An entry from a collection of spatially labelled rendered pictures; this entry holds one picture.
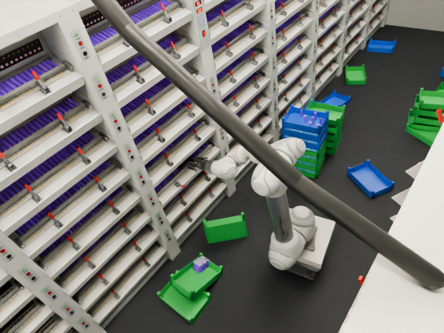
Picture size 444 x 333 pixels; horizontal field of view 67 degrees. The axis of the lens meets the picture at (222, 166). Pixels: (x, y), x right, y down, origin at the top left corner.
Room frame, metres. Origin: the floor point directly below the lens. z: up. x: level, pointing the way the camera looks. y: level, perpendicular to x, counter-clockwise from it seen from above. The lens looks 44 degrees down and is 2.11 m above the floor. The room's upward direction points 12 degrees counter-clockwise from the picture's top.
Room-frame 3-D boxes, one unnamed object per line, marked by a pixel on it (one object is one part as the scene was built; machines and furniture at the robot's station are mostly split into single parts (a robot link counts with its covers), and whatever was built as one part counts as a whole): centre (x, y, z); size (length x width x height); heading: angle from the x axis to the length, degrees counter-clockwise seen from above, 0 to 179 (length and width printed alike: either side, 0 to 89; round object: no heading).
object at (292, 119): (2.01, -0.70, 0.52); 0.30 x 0.20 x 0.08; 52
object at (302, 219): (1.15, -0.39, 0.43); 0.18 x 0.16 x 0.22; 138
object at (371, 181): (1.70, -1.13, 0.04); 0.30 x 0.20 x 0.08; 13
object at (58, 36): (1.45, 0.53, 0.88); 0.20 x 0.09 x 1.76; 44
